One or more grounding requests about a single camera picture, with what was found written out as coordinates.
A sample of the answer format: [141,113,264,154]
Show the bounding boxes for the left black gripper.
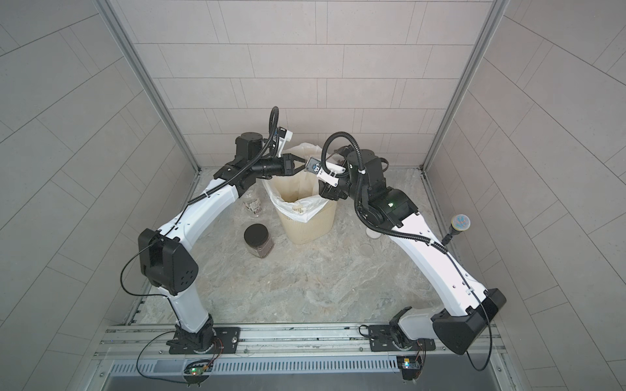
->
[248,155,309,179]

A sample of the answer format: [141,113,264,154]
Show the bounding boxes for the white lid rose tea jar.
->
[242,189,262,217]

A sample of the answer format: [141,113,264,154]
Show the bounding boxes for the white jar lid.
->
[366,228,381,239]

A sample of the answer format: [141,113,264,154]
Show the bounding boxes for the small frosted jar lid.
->
[359,244,375,257]

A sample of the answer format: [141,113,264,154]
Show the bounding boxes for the black lid glass jar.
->
[244,223,274,258]

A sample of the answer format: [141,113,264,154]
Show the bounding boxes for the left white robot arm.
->
[138,127,303,337]

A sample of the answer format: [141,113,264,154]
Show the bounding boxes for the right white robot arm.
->
[306,150,506,355]

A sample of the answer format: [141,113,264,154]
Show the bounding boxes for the white trash bag liner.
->
[261,169,337,223]

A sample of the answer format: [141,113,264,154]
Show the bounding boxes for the beige ribbed trash bin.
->
[275,195,337,244]

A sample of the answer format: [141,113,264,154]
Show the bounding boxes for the round knob on stalk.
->
[442,214,471,246]

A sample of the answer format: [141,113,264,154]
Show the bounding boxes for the right circuit board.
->
[396,355,424,381]

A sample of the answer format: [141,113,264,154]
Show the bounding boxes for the circuit board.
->
[396,355,424,381]
[184,359,213,376]

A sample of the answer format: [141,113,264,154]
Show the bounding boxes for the left circuit board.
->
[184,359,213,376]

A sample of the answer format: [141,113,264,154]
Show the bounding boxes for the right black corrugated cable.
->
[320,130,448,255]

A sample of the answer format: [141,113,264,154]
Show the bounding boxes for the black corrugated cable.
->
[320,130,448,255]
[185,106,280,206]

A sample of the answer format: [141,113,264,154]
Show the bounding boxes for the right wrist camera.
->
[305,157,346,187]

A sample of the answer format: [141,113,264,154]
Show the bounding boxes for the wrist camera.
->
[305,157,346,187]
[274,126,293,157]

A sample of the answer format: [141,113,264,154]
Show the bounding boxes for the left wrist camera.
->
[274,126,293,157]

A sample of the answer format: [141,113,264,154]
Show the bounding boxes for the left black corrugated cable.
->
[185,106,280,206]

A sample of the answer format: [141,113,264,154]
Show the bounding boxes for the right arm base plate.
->
[363,324,436,352]

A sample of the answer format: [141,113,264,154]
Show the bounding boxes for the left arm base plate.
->
[166,327,241,355]

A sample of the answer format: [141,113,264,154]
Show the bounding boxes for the aluminium mounting rail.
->
[95,319,507,360]

